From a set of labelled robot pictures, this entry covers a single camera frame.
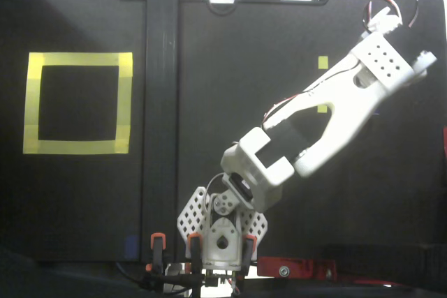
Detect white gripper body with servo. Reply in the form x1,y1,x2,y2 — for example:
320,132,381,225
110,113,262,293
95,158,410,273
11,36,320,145
410,50,438,81

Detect white moving gripper jaw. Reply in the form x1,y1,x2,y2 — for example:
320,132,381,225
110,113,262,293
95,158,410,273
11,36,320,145
365,7,402,36

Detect orange black spring clamp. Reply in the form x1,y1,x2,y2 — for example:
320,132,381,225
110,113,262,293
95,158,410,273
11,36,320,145
186,233,205,274
145,232,168,274
242,234,258,274

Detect yellow tape square outline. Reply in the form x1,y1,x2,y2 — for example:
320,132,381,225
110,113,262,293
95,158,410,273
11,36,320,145
22,52,134,155

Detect blue tape piece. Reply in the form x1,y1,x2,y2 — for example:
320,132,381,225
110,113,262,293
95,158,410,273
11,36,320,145
124,235,141,260

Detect black flat strip rail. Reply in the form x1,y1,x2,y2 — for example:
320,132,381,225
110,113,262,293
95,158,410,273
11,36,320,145
141,0,181,264

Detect red metal corner bracket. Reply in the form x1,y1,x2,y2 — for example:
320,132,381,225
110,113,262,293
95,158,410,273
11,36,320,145
257,256,338,280

